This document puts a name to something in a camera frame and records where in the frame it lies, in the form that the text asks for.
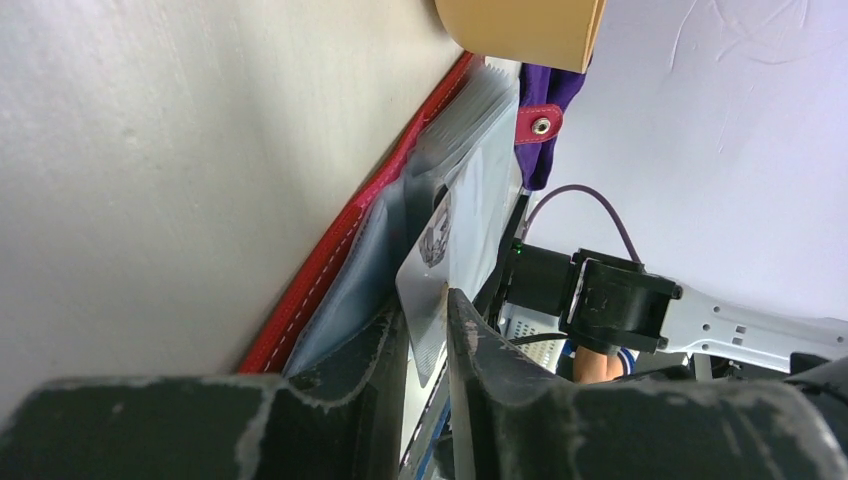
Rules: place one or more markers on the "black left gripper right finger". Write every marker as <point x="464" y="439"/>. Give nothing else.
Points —
<point x="512" y="419"/>

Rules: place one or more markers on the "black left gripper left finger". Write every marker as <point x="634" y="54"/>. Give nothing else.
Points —
<point x="340" y="419"/>

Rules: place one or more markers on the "silver VIP card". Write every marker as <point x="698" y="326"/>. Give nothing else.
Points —
<point x="421" y="283"/>

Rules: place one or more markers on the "red leather card holder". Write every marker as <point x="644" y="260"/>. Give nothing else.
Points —
<point x="461" y="140"/>

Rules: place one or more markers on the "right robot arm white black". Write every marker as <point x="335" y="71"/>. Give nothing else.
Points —
<point x="550" y="305"/>

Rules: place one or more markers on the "tan oval card tray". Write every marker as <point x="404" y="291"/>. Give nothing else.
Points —
<point x="558" y="34"/>

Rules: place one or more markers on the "purple cloth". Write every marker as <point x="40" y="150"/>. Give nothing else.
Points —
<point x="545" y="94"/>

